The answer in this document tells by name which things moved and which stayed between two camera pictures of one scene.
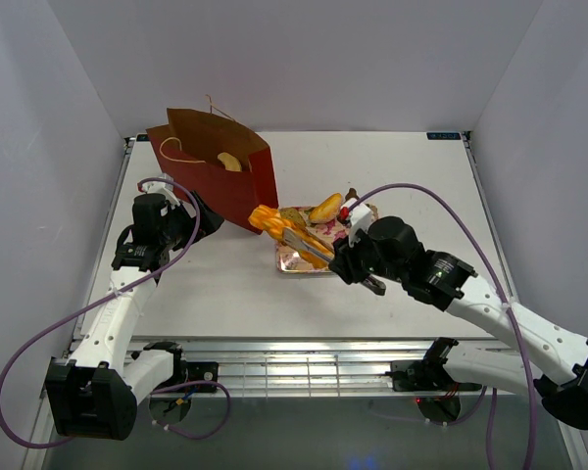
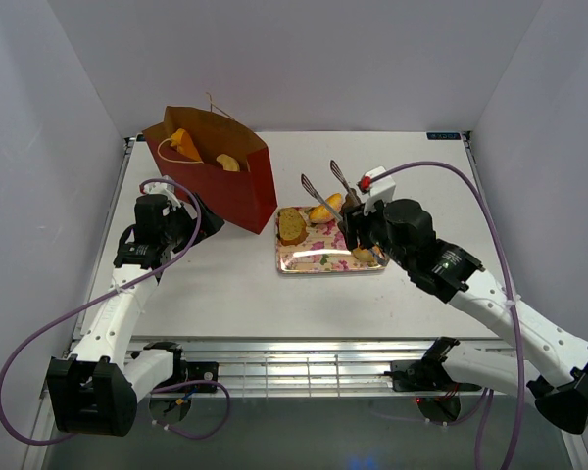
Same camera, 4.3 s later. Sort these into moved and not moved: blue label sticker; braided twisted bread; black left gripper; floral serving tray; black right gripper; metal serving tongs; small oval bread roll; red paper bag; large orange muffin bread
Moved: metal serving tongs; black right gripper; braided twisted bread
Not moved: floral serving tray; red paper bag; large orange muffin bread; small oval bread roll; black left gripper; blue label sticker
